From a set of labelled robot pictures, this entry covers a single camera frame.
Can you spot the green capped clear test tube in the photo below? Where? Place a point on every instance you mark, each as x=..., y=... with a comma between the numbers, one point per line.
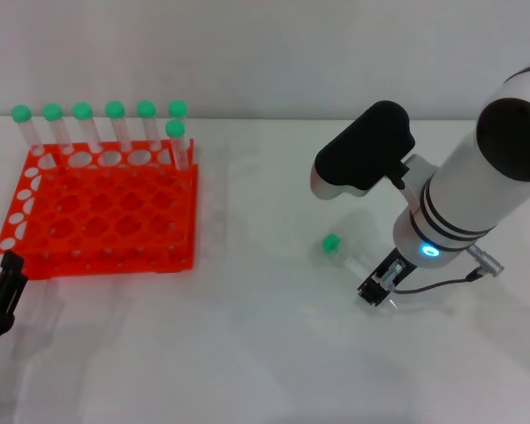
x=177, y=108
x=83, y=110
x=53, y=112
x=330, y=244
x=146, y=109
x=175, y=128
x=21, y=113
x=115, y=109

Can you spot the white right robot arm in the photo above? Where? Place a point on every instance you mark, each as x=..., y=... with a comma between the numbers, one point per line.
x=468, y=194

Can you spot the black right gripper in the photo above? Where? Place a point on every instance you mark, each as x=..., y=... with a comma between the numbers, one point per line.
x=395, y=271

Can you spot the black white wrist camera housing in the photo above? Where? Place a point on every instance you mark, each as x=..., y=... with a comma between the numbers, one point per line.
x=362, y=146

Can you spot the orange test tube rack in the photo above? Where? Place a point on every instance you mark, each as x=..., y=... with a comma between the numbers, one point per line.
x=115, y=212

